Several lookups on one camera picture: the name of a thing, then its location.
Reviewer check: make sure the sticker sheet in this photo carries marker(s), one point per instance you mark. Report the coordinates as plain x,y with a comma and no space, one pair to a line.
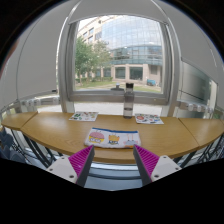
148,119
84,116

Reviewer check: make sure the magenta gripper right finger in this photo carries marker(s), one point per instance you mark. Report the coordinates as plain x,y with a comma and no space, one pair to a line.
151,166

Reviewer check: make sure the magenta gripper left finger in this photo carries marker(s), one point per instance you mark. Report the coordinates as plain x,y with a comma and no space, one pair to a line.
74,168

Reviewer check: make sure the left sticker sheet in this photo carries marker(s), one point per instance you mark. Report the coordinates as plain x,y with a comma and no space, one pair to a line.
84,116

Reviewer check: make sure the left white power strip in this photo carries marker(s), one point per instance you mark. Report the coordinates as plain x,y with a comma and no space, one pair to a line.
44,101

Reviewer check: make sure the window frame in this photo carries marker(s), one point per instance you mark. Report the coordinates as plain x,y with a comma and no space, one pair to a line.
106,44

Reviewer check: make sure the clear water bottle black cap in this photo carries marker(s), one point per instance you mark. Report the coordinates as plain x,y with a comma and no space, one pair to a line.
128,101

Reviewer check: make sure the right sticker sheet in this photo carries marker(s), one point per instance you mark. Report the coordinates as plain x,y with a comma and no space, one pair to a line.
148,119

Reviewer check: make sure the white power strip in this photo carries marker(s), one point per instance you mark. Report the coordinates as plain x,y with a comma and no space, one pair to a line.
194,106
44,101

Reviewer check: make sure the right white power strip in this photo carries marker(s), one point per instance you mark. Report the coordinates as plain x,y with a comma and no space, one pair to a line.
194,106

